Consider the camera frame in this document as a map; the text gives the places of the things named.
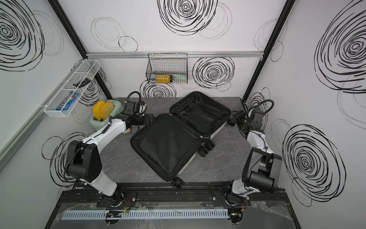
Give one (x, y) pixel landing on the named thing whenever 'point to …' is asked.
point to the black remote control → (85, 82)
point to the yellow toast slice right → (106, 109)
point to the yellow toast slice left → (97, 109)
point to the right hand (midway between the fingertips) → (236, 114)
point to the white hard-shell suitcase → (169, 143)
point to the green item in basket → (179, 78)
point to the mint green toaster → (117, 109)
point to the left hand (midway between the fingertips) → (149, 119)
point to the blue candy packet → (67, 101)
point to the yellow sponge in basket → (163, 78)
